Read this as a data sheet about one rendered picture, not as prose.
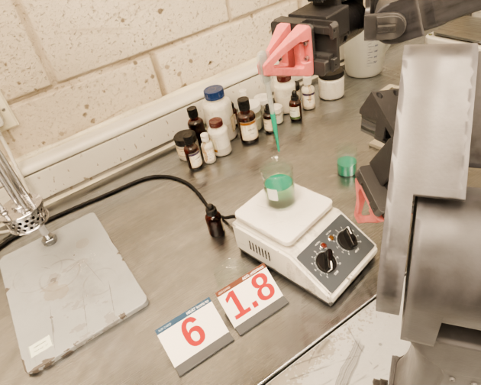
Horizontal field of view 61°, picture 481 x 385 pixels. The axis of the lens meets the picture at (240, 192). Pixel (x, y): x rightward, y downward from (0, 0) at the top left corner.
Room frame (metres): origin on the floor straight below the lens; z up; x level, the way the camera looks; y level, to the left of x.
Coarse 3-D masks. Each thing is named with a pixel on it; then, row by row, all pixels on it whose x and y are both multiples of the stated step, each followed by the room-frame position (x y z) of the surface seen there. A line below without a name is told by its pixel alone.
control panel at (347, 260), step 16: (336, 224) 0.46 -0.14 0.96; (352, 224) 0.46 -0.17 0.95; (320, 240) 0.44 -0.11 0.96; (336, 240) 0.44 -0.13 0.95; (368, 240) 0.44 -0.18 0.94; (304, 256) 0.41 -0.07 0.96; (336, 256) 0.41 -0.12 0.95; (352, 256) 0.41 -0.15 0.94; (320, 272) 0.39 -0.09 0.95; (336, 272) 0.39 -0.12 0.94; (336, 288) 0.37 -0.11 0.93
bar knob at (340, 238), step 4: (348, 228) 0.44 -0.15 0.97; (344, 232) 0.44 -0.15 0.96; (348, 232) 0.44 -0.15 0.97; (352, 232) 0.44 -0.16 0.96; (340, 236) 0.44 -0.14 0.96; (344, 236) 0.44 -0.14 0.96; (348, 236) 0.43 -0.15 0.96; (352, 236) 0.43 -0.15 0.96; (340, 240) 0.43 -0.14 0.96; (344, 240) 0.43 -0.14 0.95; (348, 240) 0.43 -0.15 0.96; (352, 240) 0.42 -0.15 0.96; (356, 240) 0.42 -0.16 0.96; (340, 244) 0.43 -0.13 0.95; (344, 244) 0.43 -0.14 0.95; (348, 244) 0.43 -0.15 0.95; (352, 244) 0.42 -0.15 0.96; (356, 244) 0.42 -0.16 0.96; (344, 248) 0.42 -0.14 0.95; (348, 248) 0.42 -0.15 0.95; (352, 248) 0.42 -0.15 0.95
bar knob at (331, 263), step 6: (324, 252) 0.41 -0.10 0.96; (330, 252) 0.40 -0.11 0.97; (318, 258) 0.41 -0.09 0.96; (324, 258) 0.40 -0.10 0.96; (330, 258) 0.40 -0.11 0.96; (318, 264) 0.40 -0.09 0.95; (324, 264) 0.40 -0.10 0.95; (330, 264) 0.39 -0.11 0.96; (336, 264) 0.40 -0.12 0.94; (324, 270) 0.39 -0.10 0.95; (330, 270) 0.38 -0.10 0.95
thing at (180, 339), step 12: (204, 312) 0.37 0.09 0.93; (180, 324) 0.36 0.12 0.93; (192, 324) 0.36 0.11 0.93; (204, 324) 0.36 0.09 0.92; (216, 324) 0.36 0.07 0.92; (168, 336) 0.35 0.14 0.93; (180, 336) 0.35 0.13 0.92; (192, 336) 0.35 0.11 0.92; (204, 336) 0.35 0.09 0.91; (168, 348) 0.33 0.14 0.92; (180, 348) 0.33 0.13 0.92; (192, 348) 0.33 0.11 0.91
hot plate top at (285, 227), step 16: (304, 192) 0.52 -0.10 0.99; (240, 208) 0.52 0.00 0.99; (256, 208) 0.51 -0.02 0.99; (304, 208) 0.49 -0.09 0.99; (320, 208) 0.48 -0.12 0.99; (256, 224) 0.47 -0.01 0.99; (272, 224) 0.47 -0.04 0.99; (288, 224) 0.46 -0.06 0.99; (304, 224) 0.45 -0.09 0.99; (288, 240) 0.43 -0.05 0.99
